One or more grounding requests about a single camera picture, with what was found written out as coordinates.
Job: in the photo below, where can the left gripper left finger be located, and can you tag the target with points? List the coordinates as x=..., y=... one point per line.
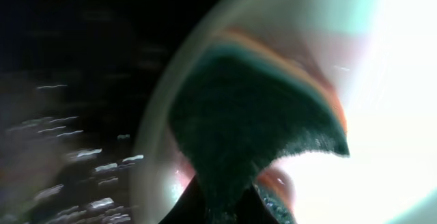
x=190, y=208

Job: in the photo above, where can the green scrub sponge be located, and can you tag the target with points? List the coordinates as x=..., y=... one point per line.
x=237, y=112

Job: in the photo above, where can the round black serving tray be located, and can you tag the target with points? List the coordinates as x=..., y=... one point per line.
x=76, y=76

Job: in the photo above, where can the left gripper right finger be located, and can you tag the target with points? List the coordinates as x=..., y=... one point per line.
x=260, y=205

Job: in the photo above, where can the light blue plate top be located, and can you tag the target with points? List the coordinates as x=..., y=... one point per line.
x=373, y=61

